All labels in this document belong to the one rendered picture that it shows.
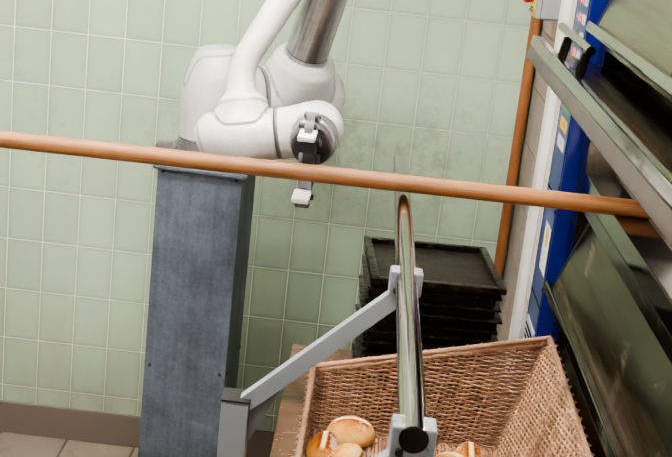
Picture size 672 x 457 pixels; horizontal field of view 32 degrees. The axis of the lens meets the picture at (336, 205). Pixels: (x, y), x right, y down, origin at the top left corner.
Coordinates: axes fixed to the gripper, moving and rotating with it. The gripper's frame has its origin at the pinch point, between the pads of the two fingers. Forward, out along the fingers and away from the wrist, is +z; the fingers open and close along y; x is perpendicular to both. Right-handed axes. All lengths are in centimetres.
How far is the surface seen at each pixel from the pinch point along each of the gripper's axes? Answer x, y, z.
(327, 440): -9, 55, -10
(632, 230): -55, 2, 9
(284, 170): 3.1, 0.3, 1.7
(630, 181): -40, -21, 70
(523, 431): -47, 50, -13
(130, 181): 54, 40, -119
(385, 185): -14.2, 0.9, 1.6
